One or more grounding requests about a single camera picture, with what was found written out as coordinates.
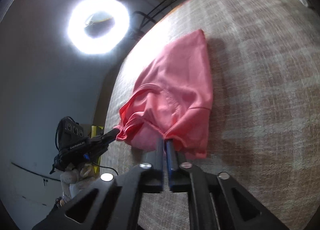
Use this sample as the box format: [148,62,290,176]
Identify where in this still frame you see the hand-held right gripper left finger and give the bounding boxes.
[32,136,165,230]

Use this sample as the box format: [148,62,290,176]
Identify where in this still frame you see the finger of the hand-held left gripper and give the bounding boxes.
[94,127,121,145]

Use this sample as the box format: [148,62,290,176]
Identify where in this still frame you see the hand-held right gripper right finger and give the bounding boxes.
[166,139,291,230]

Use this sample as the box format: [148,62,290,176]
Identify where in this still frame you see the pink t-shirt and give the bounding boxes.
[116,29,214,160]

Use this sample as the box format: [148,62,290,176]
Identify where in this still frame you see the person's left hand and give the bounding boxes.
[75,162,97,178]

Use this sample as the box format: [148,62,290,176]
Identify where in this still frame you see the yellow frame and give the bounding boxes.
[90,125,105,173]

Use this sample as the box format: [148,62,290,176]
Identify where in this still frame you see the black cable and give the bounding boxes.
[92,164,118,174]

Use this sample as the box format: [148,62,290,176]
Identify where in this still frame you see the ring light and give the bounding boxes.
[67,0,131,55]

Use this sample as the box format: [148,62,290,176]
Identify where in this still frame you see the black metal bed frame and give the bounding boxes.
[132,0,198,34]

